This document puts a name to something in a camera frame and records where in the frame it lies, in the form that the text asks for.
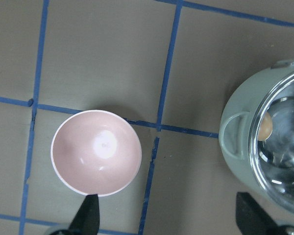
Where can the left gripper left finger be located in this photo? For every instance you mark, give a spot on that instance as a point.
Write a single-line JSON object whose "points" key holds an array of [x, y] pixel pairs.
{"points": [[85, 222]]}

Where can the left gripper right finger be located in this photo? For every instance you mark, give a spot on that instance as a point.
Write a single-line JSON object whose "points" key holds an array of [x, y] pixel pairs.
{"points": [[252, 219]]}

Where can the brown egg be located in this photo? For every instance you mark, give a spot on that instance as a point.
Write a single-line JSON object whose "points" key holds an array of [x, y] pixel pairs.
{"points": [[265, 128]]}

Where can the pink bowl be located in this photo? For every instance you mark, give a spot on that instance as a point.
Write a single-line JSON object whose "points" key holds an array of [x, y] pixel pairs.
{"points": [[96, 152]]}

